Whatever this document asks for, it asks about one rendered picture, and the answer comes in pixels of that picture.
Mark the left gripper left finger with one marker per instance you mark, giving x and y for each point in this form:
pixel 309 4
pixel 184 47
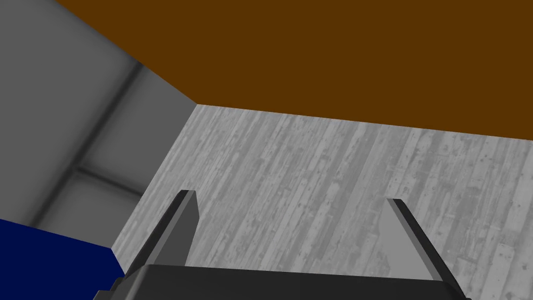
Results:
pixel 175 237

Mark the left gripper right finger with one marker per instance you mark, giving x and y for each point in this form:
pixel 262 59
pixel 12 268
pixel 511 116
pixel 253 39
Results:
pixel 403 246

